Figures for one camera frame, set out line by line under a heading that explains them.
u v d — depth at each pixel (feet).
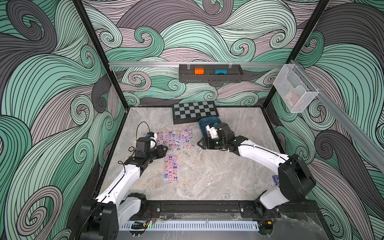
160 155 2.44
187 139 3.30
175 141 3.23
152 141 2.29
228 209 2.44
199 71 3.04
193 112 3.64
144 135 2.45
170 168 2.87
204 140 2.50
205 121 3.61
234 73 3.17
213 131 2.51
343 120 1.97
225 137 2.16
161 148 2.54
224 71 3.11
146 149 2.18
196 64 2.97
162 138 3.30
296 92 2.67
